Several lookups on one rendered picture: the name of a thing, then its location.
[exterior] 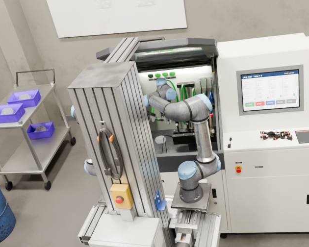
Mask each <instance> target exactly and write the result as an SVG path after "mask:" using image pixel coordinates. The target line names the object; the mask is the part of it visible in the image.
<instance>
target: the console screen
mask: <svg viewBox="0 0 309 247"><path fill-rule="evenodd" d="M236 80H237V94H238V108H239V115H240V116H243V115H256V114H269V113H281V112H295V111H304V65H303V64H301V65H291V66H281V67H271V68H261V69H251V70H241V71H236Z"/></svg>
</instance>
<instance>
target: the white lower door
mask: <svg viewBox="0 0 309 247"><path fill-rule="evenodd" d="M160 176H161V181H162V185H163V190H164V194H165V196H174V194H175V190H176V187H177V184H178V182H179V181H180V180H179V176H178V172H166V173H160ZM204 179H207V183H211V191H210V196H209V205H208V210H207V212H211V213H216V214H217V215H221V217H222V227H221V231H222V230H228V225H227V215H226V206H225V197H224V188H223V179H222V170H220V171H219V172H217V173H216V174H213V175H211V176H208V177H206V178H204Z"/></svg>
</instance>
